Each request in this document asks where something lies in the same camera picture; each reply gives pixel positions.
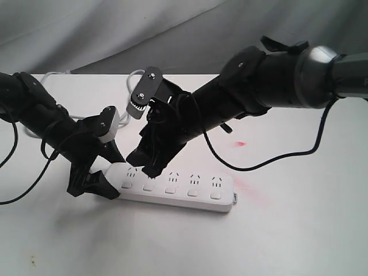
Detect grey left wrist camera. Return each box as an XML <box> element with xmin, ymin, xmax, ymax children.
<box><xmin>94</xmin><ymin>106</ymin><xmax>120</xmax><ymax>144</ymax></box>

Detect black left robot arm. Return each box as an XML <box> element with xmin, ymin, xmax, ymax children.
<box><xmin>1</xmin><ymin>72</ymin><xmax>125</xmax><ymax>200</ymax></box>

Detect white five-outlet power strip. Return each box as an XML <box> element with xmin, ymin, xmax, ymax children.
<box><xmin>102</xmin><ymin>163</ymin><xmax>238</xmax><ymax>213</ymax></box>

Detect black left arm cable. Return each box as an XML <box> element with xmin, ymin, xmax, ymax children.
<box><xmin>0</xmin><ymin>112</ymin><xmax>95</xmax><ymax>205</ymax></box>

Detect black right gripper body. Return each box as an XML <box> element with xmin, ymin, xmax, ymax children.
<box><xmin>140</xmin><ymin>80</ymin><xmax>201</xmax><ymax>144</ymax></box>

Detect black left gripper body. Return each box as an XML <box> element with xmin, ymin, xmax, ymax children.
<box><xmin>62</xmin><ymin>115</ymin><xmax>101</xmax><ymax>197</ymax></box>

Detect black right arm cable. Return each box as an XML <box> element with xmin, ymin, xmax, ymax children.
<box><xmin>201</xmin><ymin>50</ymin><xmax>343</xmax><ymax>173</ymax></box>

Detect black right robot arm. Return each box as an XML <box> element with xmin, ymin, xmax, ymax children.
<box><xmin>126</xmin><ymin>36</ymin><xmax>367</xmax><ymax>178</ymax></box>

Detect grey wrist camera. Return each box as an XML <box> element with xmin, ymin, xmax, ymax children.
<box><xmin>94</xmin><ymin>106</ymin><xmax>120</xmax><ymax>144</ymax></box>
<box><xmin>126</xmin><ymin>67</ymin><xmax>163</xmax><ymax>120</ymax></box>

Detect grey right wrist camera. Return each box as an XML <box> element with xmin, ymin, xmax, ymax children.
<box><xmin>126</xmin><ymin>67</ymin><xmax>163</xmax><ymax>120</ymax></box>

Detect white power cable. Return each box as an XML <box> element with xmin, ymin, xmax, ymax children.
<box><xmin>24</xmin><ymin>68</ymin><xmax>146</xmax><ymax>138</ymax></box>

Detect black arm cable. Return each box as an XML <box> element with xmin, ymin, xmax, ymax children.
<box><xmin>201</xmin><ymin>50</ymin><xmax>343</xmax><ymax>173</ymax></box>
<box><xmin>0</xmin><ymin>112</ymin><xmax>95</xmax><ymax>205</ymax></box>

